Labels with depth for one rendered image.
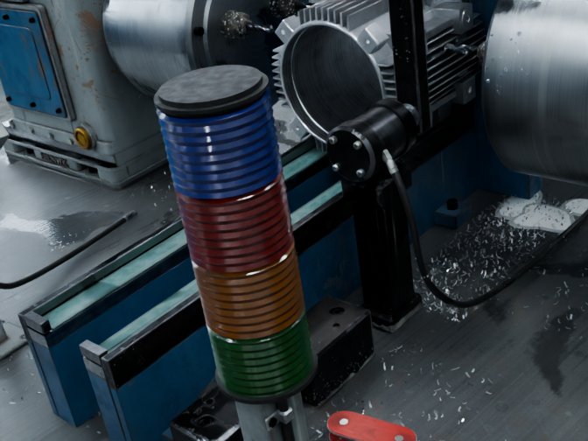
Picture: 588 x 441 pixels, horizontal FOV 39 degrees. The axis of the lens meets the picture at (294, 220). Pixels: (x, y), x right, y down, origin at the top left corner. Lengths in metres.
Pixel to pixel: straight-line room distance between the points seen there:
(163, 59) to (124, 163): 0.25
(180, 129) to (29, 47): 0.98
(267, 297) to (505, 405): 0.41
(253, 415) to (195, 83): 0.21
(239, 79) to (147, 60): 0.76
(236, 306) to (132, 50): 0.78
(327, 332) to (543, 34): 0.35
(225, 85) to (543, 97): 0.45
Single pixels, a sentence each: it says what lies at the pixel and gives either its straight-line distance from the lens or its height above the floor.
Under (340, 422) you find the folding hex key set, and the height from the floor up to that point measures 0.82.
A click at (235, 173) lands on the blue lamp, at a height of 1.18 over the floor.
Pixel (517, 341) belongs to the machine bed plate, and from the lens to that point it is 0.91.
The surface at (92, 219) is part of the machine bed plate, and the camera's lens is 1.30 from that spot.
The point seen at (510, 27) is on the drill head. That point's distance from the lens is 0.84.
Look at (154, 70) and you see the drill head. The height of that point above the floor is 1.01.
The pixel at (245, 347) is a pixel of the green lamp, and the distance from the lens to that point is 0.48.
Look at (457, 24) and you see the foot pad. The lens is 1.04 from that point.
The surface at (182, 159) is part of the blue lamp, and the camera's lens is 0.43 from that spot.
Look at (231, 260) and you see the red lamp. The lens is 0.45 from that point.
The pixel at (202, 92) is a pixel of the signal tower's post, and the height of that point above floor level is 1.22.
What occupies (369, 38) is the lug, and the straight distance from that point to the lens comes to 0.94.
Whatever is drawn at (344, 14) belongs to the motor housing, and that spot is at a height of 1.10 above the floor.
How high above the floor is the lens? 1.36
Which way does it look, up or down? 28 degrees down
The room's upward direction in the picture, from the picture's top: 9 degrees counter-clockwise
